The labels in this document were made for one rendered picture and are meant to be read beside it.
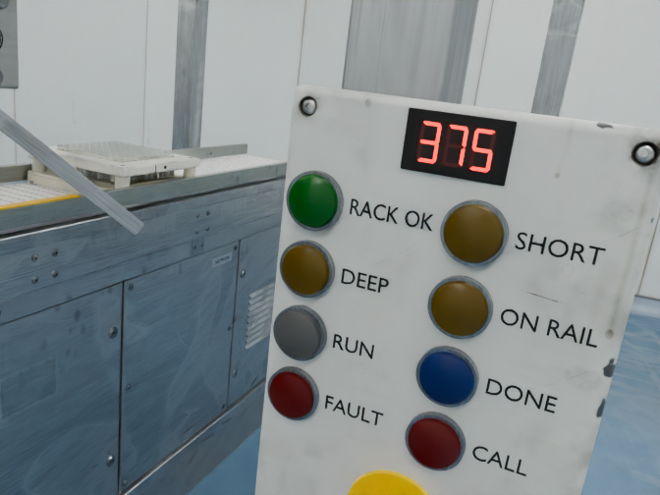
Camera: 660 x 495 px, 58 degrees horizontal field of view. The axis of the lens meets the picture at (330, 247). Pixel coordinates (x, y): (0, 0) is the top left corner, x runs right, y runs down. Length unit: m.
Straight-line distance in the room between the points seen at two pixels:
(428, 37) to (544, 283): 0.15
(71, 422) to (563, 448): 1.12
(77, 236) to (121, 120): 3.79
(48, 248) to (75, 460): 0.49
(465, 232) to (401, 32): 0.13
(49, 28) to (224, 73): 1.48
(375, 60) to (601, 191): 0.15
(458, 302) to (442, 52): 0.14
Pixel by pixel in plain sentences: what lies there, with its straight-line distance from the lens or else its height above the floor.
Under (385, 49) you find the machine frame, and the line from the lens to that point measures 0.35.
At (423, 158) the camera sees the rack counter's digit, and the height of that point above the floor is 1.13.
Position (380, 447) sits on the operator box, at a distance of 0.33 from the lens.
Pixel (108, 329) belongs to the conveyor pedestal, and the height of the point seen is 0.62.
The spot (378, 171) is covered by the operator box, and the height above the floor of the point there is 1.12.
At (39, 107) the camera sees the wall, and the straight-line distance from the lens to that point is 5.34.
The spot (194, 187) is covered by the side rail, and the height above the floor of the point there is 0.90.
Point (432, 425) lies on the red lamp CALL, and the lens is 0.31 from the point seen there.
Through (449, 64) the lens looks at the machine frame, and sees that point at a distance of 0.35.
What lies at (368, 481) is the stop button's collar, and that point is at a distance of 0.34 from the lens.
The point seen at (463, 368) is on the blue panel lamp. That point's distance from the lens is 0.29.
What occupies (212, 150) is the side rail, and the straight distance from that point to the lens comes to 1.86.
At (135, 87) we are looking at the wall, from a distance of 4.79.
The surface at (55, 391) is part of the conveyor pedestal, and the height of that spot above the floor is 0.54.
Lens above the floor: 1.16
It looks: 16 degrees down
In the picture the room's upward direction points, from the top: 7 degrees clockwise
